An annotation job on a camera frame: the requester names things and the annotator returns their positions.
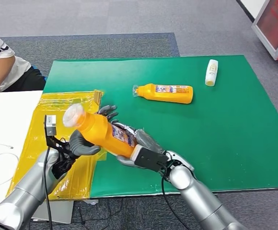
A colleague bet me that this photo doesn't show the orange bottle with clear cap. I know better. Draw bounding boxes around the orange bottle with clear cap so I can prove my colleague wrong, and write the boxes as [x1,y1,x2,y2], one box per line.
[132,83,194,105]
[62,103,140,160]

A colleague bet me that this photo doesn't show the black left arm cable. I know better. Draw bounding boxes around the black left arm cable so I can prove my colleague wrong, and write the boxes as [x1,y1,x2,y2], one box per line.
[43,147,54,230]

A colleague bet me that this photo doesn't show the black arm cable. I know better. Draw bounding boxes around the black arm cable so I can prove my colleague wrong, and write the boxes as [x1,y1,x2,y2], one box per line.
[161,172,190,230]
[43,147,54,230]

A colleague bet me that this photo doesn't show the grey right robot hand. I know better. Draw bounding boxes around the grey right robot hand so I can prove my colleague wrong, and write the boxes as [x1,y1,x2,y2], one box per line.
[116,122,165,168]

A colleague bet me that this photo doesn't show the white cable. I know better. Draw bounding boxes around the white cable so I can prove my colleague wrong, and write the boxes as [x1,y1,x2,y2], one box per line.
[0,143,19,188]

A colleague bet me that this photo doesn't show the grey base plate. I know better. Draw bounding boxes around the grey base plate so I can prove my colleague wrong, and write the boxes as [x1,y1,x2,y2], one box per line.
[30,199,75,225]

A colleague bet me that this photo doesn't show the person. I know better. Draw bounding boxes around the person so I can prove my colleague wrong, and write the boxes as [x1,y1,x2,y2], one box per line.
[0,27,47,103]

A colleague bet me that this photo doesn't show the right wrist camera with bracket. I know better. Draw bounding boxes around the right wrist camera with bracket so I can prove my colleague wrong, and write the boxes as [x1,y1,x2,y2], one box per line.
[131,144,168,173]

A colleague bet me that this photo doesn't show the black cable on floor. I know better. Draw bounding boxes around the black cable on floor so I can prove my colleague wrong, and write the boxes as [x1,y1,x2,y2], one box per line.
[78,198,124,230]

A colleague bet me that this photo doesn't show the green mat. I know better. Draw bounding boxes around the green mat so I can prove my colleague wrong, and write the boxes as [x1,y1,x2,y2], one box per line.
[42,55,278,199]

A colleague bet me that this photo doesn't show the small white bottle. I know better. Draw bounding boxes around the small white bottle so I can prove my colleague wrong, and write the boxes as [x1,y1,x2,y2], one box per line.
[205,59,219,87]

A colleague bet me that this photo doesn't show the yellow plastic-covered sheet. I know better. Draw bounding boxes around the yellow plastic-covered sheet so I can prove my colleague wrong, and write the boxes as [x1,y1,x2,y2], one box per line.
[6,90,107,201]

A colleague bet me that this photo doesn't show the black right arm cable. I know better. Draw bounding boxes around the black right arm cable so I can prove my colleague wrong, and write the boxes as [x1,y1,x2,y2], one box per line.
[161,172,190,230]

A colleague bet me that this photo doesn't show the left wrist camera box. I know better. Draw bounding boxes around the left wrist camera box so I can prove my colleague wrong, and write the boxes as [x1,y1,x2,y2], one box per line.
[44,115,57,138]

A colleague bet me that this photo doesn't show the red and white cabinet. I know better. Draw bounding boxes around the red and white cabinet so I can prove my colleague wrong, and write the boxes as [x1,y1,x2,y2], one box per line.
[251,0,278,61]

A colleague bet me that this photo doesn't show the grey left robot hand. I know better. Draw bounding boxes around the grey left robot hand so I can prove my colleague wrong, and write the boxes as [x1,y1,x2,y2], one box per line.
[69,105,119,158]

